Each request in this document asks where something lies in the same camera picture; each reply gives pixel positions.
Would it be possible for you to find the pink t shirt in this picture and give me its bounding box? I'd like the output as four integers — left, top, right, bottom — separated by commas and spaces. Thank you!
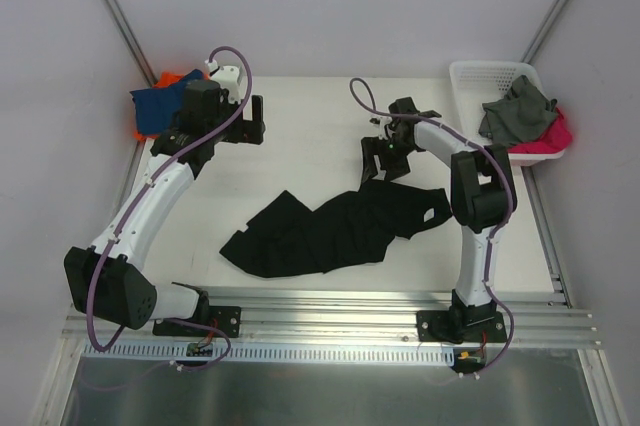
508, 108, 573, 155

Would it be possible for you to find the grey green t shirt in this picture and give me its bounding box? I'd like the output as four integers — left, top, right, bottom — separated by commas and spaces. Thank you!
478, 75, 558, 148

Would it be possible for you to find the left corner aluminium post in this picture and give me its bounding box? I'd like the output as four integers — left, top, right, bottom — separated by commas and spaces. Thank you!
101, 0, 157, 87

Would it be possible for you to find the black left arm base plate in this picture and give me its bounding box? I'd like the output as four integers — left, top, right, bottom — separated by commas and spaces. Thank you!
152, 305, 242, 338

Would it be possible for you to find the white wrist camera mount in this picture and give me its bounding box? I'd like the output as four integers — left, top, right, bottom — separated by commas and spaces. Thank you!
369, 115, 393, 140
205, 59, 244, 103

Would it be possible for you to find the blue t shirt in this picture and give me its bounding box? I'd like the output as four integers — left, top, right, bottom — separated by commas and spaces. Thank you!
129, 68, 208, 137

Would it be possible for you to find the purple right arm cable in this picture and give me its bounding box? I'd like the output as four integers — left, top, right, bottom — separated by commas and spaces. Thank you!
349, 77, 521, 380

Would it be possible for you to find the white slotted cable duct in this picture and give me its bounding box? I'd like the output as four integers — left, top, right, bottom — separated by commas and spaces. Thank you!
83, 340, 454, 367

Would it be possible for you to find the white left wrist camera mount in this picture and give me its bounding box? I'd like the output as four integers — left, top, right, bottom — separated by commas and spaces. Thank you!
205, 59, 244, 103

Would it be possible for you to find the aluminium mounting rail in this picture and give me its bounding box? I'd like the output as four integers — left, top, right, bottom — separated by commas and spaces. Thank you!
60, 285, 600, 348

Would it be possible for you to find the white plastic laundry basket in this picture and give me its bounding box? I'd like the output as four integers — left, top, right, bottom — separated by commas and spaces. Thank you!
449, 61, 573, 166

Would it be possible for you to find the corner aluminium post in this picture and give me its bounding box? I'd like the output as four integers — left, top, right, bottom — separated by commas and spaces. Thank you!
101, 0, 157, 87
520, 0, 572, 64

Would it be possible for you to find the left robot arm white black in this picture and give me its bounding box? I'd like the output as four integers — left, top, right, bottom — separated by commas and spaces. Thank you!
63, 80, 266, 334

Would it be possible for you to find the orange t shirt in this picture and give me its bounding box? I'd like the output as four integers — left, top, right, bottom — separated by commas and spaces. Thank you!
133, 71, 217, 143

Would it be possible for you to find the black t shirt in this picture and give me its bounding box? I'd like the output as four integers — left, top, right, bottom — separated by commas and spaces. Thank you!
220, 180, 452, 279

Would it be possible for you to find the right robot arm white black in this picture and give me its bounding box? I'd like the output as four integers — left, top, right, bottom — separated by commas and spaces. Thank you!
361, 97, 517, 344

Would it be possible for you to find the right corner aluminium post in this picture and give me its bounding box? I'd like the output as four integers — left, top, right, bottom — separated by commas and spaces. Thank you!
520, 0, 572, 64

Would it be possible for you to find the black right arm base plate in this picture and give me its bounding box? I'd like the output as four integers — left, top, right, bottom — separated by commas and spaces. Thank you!
416, 310, 507, 345

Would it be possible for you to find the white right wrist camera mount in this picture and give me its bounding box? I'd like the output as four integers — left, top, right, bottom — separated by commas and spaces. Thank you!
369, 115, 393, 140

